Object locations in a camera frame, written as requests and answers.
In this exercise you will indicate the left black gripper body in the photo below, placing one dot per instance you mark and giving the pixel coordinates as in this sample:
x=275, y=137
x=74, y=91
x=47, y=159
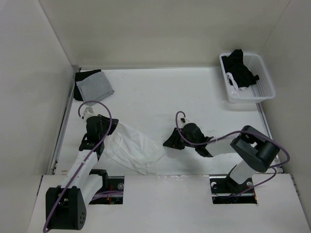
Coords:
x=101, y=135

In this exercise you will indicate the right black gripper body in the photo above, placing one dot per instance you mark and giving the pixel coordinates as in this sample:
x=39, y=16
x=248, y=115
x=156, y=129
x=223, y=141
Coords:
x=189, y=144

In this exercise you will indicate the white tank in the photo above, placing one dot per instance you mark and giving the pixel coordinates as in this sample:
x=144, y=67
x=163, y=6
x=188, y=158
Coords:
x=234, y=88
x=133, y=149

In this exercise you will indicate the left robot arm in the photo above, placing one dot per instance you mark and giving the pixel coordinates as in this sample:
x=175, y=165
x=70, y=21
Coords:
x=66, y=204

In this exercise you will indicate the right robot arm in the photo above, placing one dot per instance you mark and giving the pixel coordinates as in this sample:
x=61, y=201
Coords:
x=255, y=149

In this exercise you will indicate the folded grey tank top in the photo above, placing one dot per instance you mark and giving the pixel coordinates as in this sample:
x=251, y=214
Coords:
x=96, y=87

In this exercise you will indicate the folded black tank top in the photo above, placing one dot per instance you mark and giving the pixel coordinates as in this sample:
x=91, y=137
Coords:
x=80, y=76

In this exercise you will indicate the white tank top in basket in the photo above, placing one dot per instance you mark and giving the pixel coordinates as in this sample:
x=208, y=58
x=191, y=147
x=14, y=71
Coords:
x=234, y=88

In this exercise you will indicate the crumpled black tank top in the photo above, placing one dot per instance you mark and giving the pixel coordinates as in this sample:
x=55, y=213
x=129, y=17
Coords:
x=241, y=74

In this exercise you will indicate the white plastic basket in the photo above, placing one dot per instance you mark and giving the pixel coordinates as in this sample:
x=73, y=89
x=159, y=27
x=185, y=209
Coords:
x=262, y=90

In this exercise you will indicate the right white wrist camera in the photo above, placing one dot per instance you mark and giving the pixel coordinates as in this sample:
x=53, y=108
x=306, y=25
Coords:
x=184, y=120

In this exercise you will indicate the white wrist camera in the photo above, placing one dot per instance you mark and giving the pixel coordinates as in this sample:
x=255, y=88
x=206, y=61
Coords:
x=184, y=120
x=88, y=112

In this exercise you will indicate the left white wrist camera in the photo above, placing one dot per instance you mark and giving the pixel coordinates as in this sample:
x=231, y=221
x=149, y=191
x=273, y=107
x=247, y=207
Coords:
x=88, y=112

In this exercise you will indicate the left metal table rail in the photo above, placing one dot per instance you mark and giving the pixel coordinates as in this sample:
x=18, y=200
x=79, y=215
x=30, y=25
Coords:
x=64, y=120

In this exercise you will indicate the metal table rail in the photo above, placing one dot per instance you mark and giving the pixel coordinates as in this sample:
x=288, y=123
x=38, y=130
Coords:
x=64, y=120
x=268, y=133

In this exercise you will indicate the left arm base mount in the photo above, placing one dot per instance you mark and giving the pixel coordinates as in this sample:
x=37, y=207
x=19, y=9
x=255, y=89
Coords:
x=111, y=191

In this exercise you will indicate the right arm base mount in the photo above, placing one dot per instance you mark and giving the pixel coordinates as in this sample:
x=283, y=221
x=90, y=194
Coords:
x=225, y=191

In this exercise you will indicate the right metal table rail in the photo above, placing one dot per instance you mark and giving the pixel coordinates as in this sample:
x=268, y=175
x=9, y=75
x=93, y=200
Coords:
x=268, y=133

